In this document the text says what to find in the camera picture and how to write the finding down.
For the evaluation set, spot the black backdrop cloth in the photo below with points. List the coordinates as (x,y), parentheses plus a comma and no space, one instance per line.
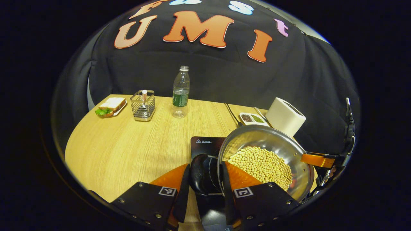
(224,77)

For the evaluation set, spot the sandwich with lettuce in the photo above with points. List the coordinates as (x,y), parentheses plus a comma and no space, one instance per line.
(110,104)

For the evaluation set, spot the small white plate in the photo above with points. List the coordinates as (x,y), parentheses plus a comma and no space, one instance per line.
(121,108)

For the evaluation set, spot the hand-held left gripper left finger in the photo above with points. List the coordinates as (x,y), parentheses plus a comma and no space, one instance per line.
(183,199)

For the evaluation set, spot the pile of soybeans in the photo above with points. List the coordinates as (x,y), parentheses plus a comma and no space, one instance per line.
(263,166)

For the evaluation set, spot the black induction cooktop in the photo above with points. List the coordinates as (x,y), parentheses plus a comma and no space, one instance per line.
(205,146)

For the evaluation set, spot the clear plastic water bottle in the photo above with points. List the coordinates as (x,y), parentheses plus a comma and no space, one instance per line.
(180,93)

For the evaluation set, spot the white toaster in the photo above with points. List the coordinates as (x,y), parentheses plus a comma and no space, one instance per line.
(284,117)

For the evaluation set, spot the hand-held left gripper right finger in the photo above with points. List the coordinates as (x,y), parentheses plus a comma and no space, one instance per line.
(227,199)

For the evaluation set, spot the white divided dish with beans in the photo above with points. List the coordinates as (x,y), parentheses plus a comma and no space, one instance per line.
(252,119)

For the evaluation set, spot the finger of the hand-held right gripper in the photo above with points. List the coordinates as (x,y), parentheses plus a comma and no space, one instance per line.
(316,159)

